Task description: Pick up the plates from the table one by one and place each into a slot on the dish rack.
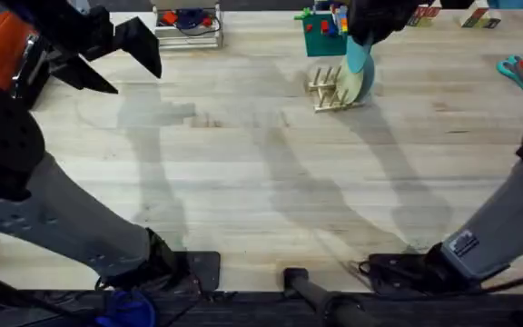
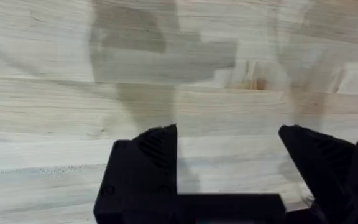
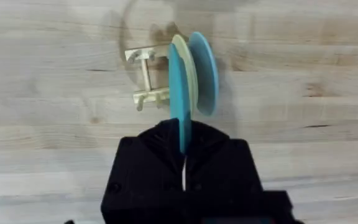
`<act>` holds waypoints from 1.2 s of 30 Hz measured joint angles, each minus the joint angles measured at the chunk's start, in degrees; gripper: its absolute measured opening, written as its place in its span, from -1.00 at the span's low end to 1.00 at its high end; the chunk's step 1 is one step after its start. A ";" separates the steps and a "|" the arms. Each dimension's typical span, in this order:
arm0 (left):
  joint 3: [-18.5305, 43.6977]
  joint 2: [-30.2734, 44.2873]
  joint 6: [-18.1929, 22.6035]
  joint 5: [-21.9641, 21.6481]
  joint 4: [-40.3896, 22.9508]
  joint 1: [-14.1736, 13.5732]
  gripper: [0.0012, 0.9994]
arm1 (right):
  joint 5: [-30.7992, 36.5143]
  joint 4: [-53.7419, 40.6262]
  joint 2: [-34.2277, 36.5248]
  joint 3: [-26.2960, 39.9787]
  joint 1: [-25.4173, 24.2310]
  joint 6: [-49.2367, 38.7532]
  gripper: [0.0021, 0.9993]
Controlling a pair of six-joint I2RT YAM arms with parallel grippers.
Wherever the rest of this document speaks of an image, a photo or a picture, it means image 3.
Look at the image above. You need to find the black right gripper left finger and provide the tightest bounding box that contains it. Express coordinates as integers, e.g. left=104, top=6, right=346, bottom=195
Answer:
left=101, top=118, right=186, bottom=203

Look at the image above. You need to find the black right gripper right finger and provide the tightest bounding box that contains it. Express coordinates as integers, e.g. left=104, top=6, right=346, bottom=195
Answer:
left=185, top=119, right=264, bottom=200

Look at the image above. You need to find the teal plate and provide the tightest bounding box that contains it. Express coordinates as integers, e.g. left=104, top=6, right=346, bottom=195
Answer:
left=168, top=43, right=193, bottom=154

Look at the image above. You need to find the small wooden peg rack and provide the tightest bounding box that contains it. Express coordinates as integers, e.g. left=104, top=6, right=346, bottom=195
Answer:
left=124, top=44, right=171, bottom=112

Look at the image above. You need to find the blue plate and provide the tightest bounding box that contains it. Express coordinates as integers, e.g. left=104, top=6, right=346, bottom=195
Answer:
left=188, top=31, right=219, bottom=116

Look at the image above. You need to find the cream plate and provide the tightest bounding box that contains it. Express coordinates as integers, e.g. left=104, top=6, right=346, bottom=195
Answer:
left=171, top=34, right=200, bottom=121

